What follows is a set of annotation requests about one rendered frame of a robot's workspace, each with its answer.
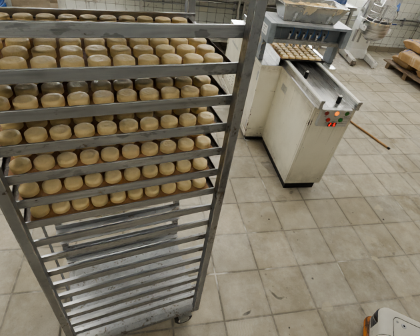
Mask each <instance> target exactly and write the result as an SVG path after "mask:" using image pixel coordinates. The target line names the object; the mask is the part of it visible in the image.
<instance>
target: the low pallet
mask: <svg viewBox="0 0 420 336"><path fill-rule="evenodd" d="M384 61H386V62H387V64H386V66H385V68H386V69H398V70H400V71H401V72H402V73H403V76H402V78H401V79H402V80H404V81H416V82H418V83H420V78H419V77H418V76H417V73H416V71H410V70H407V69H406V68H404V67H402V66H400V65H398V64H397V63H396V62H394V60H393V59H392V60H390V59H384Z"/></svg>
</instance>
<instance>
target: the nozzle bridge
mask: <svg viewBox="0 0 420 336"><path fill-rule="evenodd" d="M294 28H295V30H294ZM301 28H302V30H301ZM308 29H309V31H308ZM293 30H294V33H293ZM321 30H322V33H321ZM290 31H291V34H292V33H293V35H292V36H291V37H290V39H287V38H288V35H289V32H290ZM297 31H298V38H297V40H294V38H295V34H296V33H297ZM300 31H301V34H300ZM307 31H308V34H307ZM328 31H329V34H328ZM352 31H353V30H352V29H350V28H349V27H348V26H346V25H344V24H343V23H342V22H340V21H338V22H337V23H336V24H335V25H323V24H315V23H302V22H294V21H284V20H282V18H280V16H278V14H277V13H275V12H268V11H266V13H265V18H264V22H263V27H262V30H261V36H260V40H259V44H258V48H257V54H256V57H257V58H258V60H263V55H264V52H265V47H266V44H267V43H270V44H272V43H288V44H298V45H314V46H324V47H327V48H326V50H325V53H324V56H323V60H325V62H326V63H327V64H330V65H331V64H332V62H333V59H334V57H335V54H336V52H337V49H338V48H340V49H345V48H346V46H347V43H348V41H349V38H350V36H351V34H352ZM304 32H305V36H306V35H307V36H306V37H305V38H304V40H303V41H302V40H301V38H302V35H303V33H304ZM314 32H315V34H314ZM310 33H312V36H313V34H314V36H313V38H311V40H310V41H308V38H309V35H310ZM317 33H318V34H319V36H320V34H321V36H320V38H319V36H318V38H319V39H318V40H317V41H316V42H315V37H316V35H317ZM324 33H325V38H326V36H327V34H328V36H327V38H326V39H324V41H323V42H321V39H322V36H323V35H324ZM299 34H300V36H299ZM312 36H311V37H312Z"/></svg>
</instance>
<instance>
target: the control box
mask: <svg viewBox="0 0 420 336"><path fill-rule="evenodd" d="M327 111H328V112H329V114H328V115H325V113H326V112H327ZM336 112H339V114H338V115H335V113H336ZM346 112H349V115H348V116H345V114H346ZM352 112H353V110H352V109H349V108H327V107H323V108H322V109H320V111H319V114H318V116H317V119H316V121H315V126H324V127H345V126H346V124H347V122H348V120H349V118H350V116H351V114H352ZM327 118H330V121H329V122H326V119H327ZM340 118H342V119H343V120H342V122H339V119H340ZM330 123H331V126H329V124H330ZM333 124H334V125H335V126H334V125H333Z"/></svg>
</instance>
